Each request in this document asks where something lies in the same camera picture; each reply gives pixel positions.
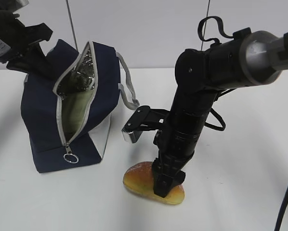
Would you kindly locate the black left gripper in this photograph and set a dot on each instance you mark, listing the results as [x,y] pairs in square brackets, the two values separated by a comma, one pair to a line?
[19,44]

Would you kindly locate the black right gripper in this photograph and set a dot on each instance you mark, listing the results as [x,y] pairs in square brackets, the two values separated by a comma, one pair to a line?
[175,149]

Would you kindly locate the brown bread roll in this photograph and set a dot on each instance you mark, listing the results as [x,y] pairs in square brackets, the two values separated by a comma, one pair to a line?
[138,179]

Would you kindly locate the navy insulated lunch bag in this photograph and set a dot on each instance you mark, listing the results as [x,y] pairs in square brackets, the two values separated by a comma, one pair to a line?
[99,68]

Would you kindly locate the green lid glass container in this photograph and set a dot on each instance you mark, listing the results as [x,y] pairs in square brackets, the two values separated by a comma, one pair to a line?
[73,111]

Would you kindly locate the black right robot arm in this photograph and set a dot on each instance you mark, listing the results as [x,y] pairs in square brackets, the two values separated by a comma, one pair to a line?
[250,59]

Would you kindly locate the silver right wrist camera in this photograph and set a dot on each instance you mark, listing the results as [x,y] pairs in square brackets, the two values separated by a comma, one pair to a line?
[144,118]

